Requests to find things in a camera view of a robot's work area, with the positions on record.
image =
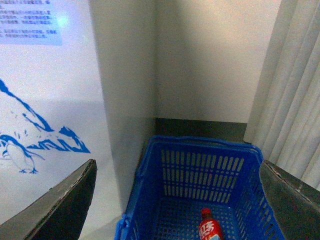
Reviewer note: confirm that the blue plastic shopping basket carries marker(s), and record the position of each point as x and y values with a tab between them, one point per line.
180	176

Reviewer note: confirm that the white vertical blinds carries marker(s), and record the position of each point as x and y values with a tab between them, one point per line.
285	117

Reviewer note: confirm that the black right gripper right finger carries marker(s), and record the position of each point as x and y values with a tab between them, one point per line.
295	204

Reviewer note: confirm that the white blue chest freezer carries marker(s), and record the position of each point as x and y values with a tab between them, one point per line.
77	82

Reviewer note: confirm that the red drink bottle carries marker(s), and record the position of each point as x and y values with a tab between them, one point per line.
209	228

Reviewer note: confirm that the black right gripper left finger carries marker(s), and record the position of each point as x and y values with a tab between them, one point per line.
60	213

